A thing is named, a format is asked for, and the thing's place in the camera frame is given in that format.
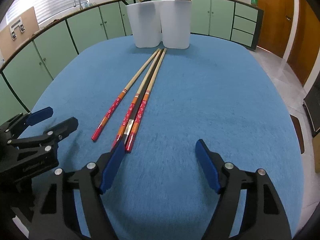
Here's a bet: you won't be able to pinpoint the red patterned bamboo chopstick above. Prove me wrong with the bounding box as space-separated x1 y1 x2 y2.
111 49 164 149
91 49 159 142
125 48 167 153

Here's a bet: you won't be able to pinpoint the black chopstick silver band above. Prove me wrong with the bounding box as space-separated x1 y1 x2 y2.
122 63 156 143

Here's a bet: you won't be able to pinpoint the green kitchen cabinets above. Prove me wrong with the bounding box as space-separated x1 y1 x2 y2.
1 0 264 121

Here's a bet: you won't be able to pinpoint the brown chair seat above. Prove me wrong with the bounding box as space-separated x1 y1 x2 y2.
290 115 305 154

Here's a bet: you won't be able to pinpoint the black oven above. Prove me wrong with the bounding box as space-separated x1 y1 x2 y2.
303 75 320 137

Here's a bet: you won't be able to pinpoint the blue table cloth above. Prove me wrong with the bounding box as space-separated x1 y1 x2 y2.
23 35 304 239

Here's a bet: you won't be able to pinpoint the chrome faucet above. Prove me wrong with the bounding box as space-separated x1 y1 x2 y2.
73 0 83 10

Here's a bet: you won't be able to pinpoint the white holder left compartment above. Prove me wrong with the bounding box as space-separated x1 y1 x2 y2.
126 1 162 48

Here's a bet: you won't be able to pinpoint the white holder compartment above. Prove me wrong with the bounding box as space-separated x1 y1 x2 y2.
126 1 162 48
159 0 191 49

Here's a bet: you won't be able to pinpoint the wooden door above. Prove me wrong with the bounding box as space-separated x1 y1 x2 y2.
288 0 319 85
258 0 294 57

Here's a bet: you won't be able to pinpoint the white holder right compartment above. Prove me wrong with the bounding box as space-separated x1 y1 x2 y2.
159 0 191 49

